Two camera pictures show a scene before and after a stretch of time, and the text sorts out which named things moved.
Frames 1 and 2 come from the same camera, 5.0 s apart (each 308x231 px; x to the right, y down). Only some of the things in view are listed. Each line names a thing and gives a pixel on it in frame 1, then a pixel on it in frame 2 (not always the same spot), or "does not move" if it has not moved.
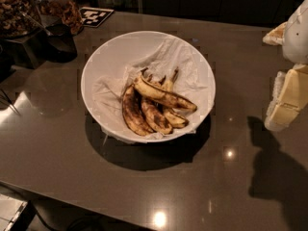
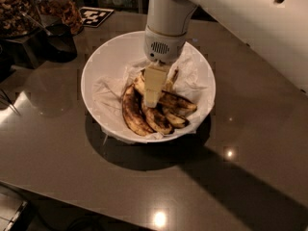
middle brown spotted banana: (155, 117) does not move
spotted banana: (156, 91) does not move
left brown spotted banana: (133, 114) does not move
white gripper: (296, 38) → (162, 47)
